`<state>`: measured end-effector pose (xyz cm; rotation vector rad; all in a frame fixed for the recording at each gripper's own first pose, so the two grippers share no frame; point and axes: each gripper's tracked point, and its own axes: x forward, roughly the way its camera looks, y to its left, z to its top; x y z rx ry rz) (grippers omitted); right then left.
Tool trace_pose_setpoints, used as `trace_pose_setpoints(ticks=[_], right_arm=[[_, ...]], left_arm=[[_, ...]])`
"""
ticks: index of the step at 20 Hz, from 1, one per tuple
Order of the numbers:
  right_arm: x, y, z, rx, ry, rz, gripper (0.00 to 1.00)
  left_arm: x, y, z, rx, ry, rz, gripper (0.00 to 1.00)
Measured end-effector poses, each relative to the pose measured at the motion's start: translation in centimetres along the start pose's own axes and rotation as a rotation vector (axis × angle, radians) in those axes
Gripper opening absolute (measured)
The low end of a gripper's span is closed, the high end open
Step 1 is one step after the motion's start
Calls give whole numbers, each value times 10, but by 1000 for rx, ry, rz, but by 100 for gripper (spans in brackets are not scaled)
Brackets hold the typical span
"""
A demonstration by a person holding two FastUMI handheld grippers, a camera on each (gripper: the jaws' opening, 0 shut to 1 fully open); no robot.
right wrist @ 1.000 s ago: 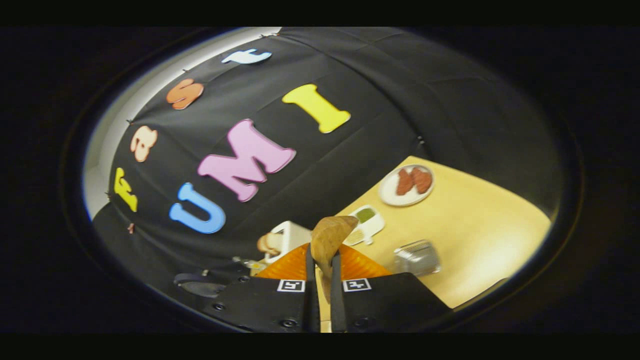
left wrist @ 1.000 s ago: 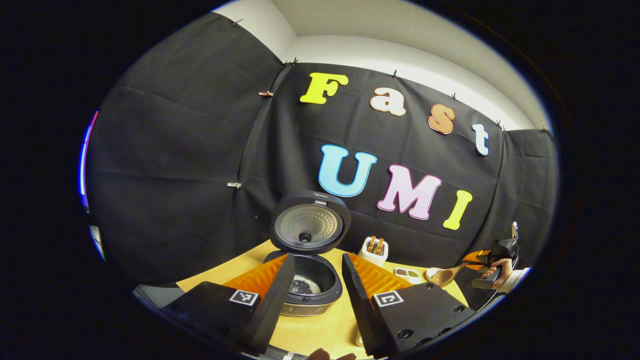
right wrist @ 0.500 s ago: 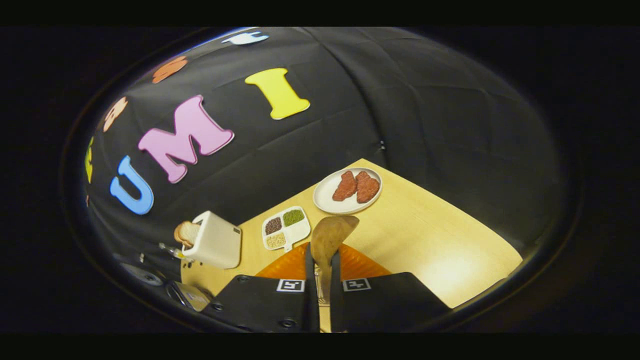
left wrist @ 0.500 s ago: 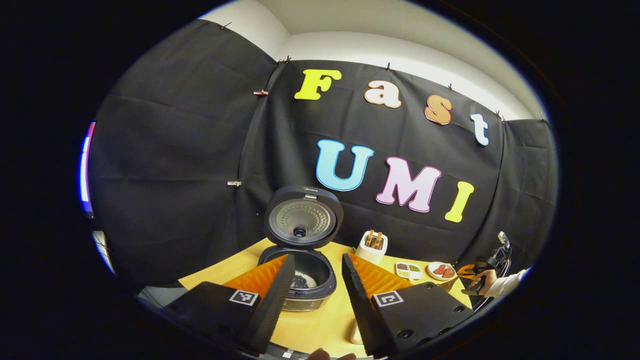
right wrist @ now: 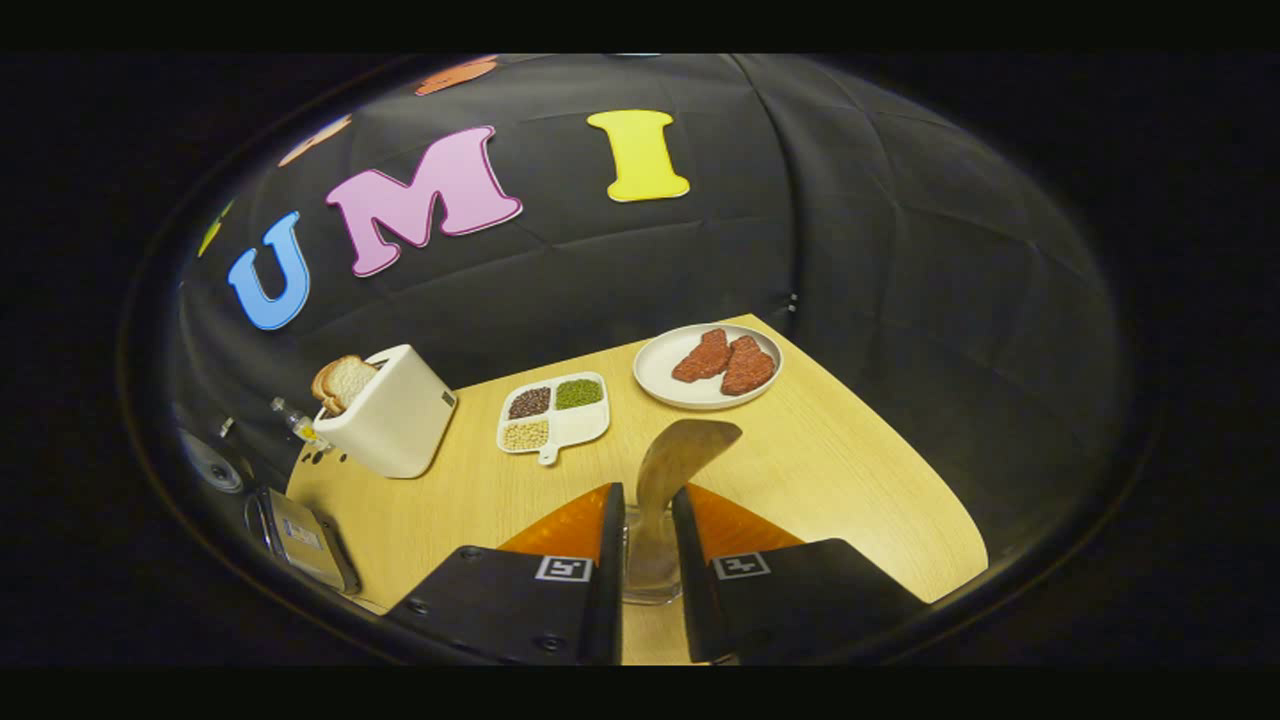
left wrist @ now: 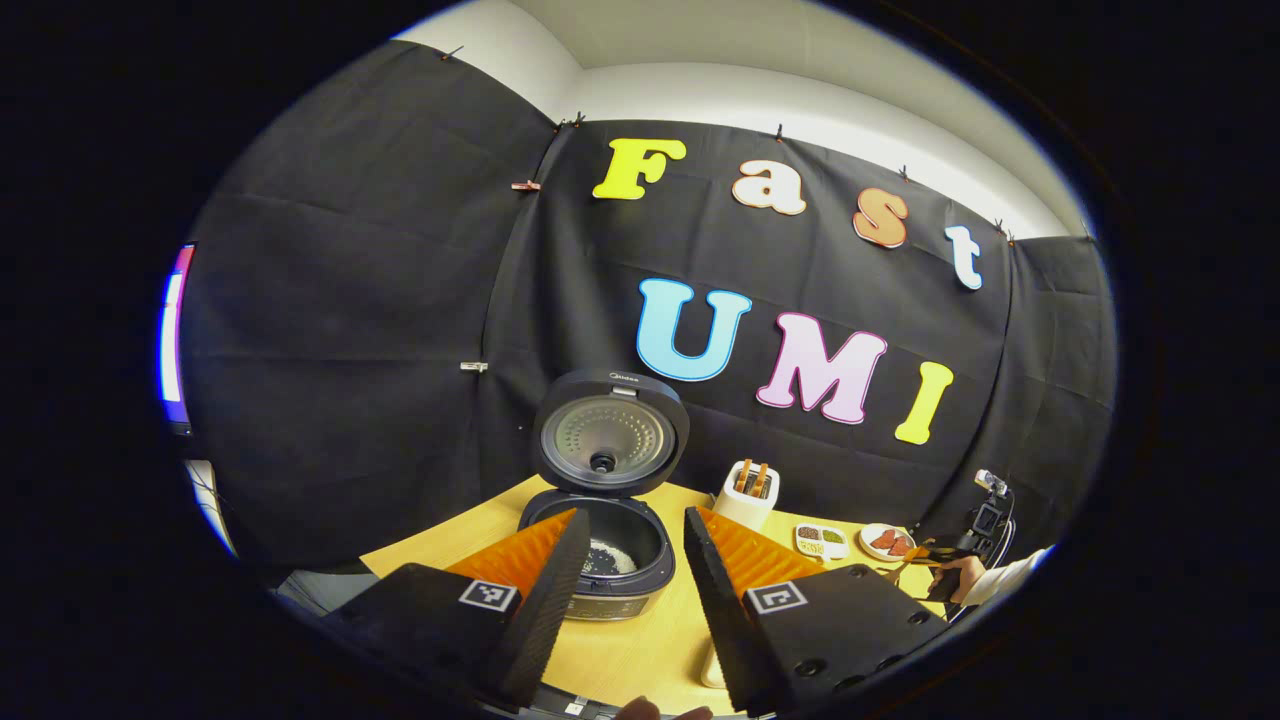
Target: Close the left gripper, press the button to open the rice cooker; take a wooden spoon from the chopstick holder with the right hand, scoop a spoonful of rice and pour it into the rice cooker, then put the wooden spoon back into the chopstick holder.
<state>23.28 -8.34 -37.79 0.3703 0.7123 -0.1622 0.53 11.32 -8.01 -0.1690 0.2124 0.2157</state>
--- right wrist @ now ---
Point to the dark grey rice cooker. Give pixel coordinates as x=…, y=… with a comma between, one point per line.
x=305, y=540

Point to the red meat piece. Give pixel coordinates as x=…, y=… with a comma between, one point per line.
x=703, y=357
x=748, y=368

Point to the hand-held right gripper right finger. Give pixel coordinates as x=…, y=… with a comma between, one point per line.
x=692, y=590

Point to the white toaster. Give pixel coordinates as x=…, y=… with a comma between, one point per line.
x=395, y=425

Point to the small glass bottle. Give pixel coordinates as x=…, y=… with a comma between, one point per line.
x=298, y=425

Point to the white round plate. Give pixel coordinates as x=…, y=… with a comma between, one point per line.
x=655, y=375

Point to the white divided grain dish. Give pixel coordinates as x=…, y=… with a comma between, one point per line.
x=575, y=425

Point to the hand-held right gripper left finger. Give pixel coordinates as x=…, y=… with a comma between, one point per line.
x=605, y=600

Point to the black backdrop cloth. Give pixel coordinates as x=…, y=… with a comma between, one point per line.
x=900, y=250

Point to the bread slice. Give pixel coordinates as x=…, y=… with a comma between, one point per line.
x=350, y=380
x=322, y=385

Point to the wooden spoon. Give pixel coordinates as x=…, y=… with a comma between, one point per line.
x=680, y=455

